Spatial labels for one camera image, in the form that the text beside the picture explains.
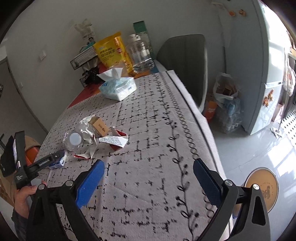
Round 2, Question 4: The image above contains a pack of water bottles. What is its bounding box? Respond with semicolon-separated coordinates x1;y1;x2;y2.
216;98;243;134

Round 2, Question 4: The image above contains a green carton box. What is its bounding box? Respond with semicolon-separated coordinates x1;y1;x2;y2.
133;21;155;59

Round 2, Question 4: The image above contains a yellow snack bag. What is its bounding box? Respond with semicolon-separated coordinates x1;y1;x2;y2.
93;32;135;77

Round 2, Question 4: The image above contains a small brown cardboard box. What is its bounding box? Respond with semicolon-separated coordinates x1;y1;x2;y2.
89;115;109;137

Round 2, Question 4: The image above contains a round trash bin brown lid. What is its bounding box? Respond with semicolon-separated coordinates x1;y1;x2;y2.
235;167;279;213

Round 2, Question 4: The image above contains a red white torn wrapper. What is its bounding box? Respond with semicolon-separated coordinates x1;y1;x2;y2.
74;126;129;160

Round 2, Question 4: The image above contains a white tissue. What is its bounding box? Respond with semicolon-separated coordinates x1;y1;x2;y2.
78;115;96;143

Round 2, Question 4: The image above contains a tissue pack blue white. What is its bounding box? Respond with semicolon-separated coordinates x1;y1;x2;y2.
97;68;137;101

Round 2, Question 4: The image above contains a clear plastic jar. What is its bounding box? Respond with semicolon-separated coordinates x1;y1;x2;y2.
126;34;154;74

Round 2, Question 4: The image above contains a person's left hand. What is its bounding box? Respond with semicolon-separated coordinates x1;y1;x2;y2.
14;185;38;219

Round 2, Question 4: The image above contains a grey chair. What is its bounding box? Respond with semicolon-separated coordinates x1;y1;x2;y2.
157;34;208;112

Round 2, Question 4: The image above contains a white refrigerator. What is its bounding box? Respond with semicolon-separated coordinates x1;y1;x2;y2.
217;0;290;136

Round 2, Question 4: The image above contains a patterned grey tablecloth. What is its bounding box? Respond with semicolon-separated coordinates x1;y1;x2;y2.
38;71;225;240

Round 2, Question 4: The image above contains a small blue white packet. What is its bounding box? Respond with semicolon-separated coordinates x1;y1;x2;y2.
49;150;68;169

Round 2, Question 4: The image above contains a white plastic bag with boxes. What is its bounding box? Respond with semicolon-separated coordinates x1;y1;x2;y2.
213;73;239;104

